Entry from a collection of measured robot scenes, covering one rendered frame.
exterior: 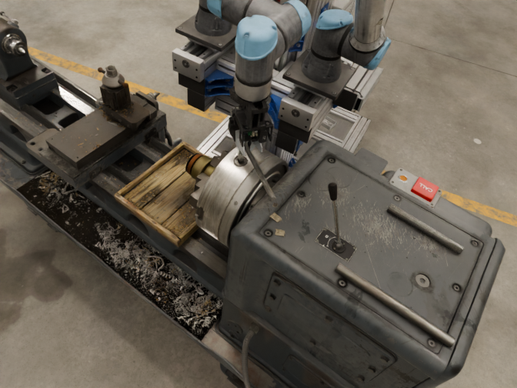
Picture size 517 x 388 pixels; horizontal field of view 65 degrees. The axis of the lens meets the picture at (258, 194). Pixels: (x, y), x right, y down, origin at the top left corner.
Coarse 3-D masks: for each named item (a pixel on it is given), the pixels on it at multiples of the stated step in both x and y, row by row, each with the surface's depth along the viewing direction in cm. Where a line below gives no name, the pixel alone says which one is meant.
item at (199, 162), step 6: (192, 156) 128; (198, 156) 128; (204, 156) 128; (192, 162) 127; (198, 162) 126; (204, 162) 126; (186, 168) 129; (192, 168) 127; (198, 168) 126; (204, 168) 125; (210, 168) 127; (192, 174) 128; (198, 174) 126; (210, 174) 126
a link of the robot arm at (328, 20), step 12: (324, 12) 140; (336, 12) 140; (348, 12) 140; (324, 24) 137; (336, 24) 135; (348, 24) 136; (324, 36) 140; (336, 36) 138; (312, 48) 147; (324, 48) 143; (336, 48) 140
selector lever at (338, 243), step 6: (336, 204) 92; (336, 210) 93; (336, 216) 93; (336, 222) 94; (336, 228) 94; (336, 234) 95; (336, 240) 96; (336, 246) 96; (342, 246) 97; (336, 252) 96; (342, 252) 96
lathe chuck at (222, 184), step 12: (228, 156) 113; (264, 156) 116; (216, 168) 112; (228, 168) 112; (240, 168) 112; (252, 168) 112; (216, 180) 111; (228, 180) 111; (240, 180) 110; (204, 192) 113; (216, 192) 111; (228, 192) 110; (204, 204) 113; (216, 204) 111; (204, 216) 115; (216, 216) 112; (204, 228) 120; (216, 228) 115
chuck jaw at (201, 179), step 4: (196, 176) 124; (200, 176) 124; (204, 176) 125; (208, 176) 125; (196, 180) 125; (200, 180) 124; (204, 180) 123; (196, 184) 122; (200, 184) 122; (204, 184) 122; (196, 188) 122; (200, 188) 121; (196, 192) 119; (200, 192) 119; (192, 196) 117; (196, 196) 118; (192, 200) 118; (196, 200) 117; (192, 204) 119; (196, 204) 118; (196, 208) 119; (200, 208) 116; (196, 212) 118; (200, 212) 117; (200, 216) 118
